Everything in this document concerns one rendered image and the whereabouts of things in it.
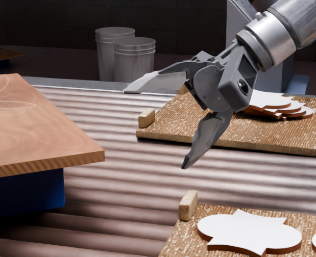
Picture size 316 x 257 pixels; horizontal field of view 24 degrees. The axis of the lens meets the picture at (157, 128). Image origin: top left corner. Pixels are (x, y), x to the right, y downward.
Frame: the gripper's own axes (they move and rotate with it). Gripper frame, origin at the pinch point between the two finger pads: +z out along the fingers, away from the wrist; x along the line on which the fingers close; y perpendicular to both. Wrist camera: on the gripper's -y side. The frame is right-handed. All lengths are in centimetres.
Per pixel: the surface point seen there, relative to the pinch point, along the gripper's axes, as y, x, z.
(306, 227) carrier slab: -10.8, -21.3, -9.0
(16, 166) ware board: -5.0, 9.8, 17.4
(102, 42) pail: 440, -66, -14
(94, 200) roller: 10.3, -6.3, 14.0
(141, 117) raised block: 38.0, -8.4, -0.3
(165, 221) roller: 0.1, -12.3, 6.6
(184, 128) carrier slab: 36.6, -15.2, -5.7
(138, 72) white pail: 395, -89, -20
